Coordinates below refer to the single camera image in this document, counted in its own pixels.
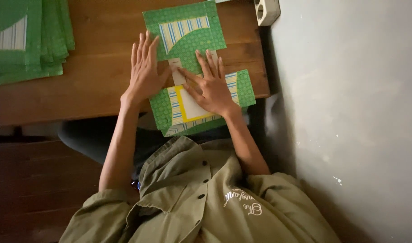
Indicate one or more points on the person's left hand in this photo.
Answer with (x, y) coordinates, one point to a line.
(143, 76)

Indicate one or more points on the person's right hand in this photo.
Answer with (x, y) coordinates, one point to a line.
(214, 92)

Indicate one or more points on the green patterned cardboard box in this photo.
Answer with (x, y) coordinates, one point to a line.
(192, 37)

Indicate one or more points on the dark grey trousers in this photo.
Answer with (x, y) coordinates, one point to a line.
(87, 138)

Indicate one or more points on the white power socket strip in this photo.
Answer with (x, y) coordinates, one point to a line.
(267, 11)

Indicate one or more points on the small black device blue light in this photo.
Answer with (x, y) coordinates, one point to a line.
(136, 185)

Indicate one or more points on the olive green button shirt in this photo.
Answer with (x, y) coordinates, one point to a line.
(192, 202)

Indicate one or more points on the stack of green folded sheets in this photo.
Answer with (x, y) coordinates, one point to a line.
(30, 44)

